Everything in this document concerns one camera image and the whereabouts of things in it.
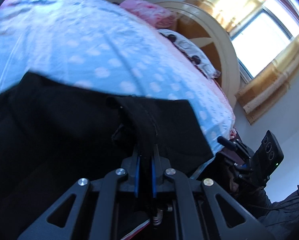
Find cream wooden headboard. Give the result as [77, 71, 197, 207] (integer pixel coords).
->
[158, 1, 240, 107]

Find yellow curtain beside headboard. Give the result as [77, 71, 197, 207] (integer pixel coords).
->
[186, 0, 299, 123]

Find blue pink polka-dot bedsheet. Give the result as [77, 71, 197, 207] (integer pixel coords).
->
[0, 0, 235, 152]

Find folded pink floral blanket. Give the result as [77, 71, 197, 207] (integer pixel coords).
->
[120, 0, 177, 29]

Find person right hand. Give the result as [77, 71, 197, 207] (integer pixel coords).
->
[228, 170, 239, 193]

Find side window by headboard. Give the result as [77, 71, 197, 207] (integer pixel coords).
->
[232, 0, 299, 82]

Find black pants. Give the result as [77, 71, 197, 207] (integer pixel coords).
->
[0, 72, 213, 239]

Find grey patterned pillow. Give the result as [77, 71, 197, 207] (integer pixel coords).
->
[158, 29, 221, 79]

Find person dark jacket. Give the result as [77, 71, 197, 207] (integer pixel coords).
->
[248, 185, 299, 239]

